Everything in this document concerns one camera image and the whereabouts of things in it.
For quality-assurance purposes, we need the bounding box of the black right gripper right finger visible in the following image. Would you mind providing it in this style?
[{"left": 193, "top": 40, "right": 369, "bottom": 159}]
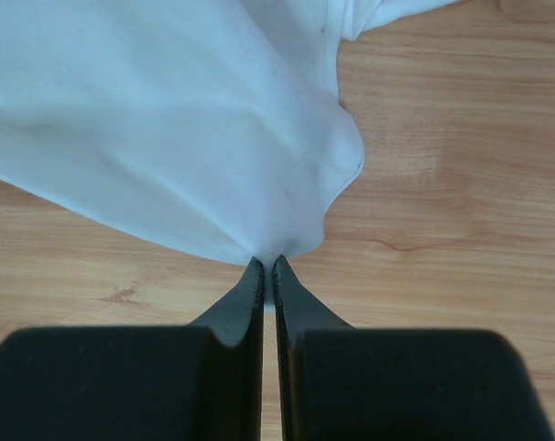
[{"left": 272, "top": 258, "right": 555, "bottom": 440}]

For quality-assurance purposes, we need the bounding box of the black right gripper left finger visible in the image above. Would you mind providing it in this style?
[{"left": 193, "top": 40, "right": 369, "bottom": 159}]
[{"left": 0, "top": 260, "right": 264, "bottom": 440}]

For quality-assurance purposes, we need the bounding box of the white t shirt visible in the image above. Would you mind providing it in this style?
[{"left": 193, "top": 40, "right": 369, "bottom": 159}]
[{"left": 0, "top": 0, "right": 458, "bottom": 313}]

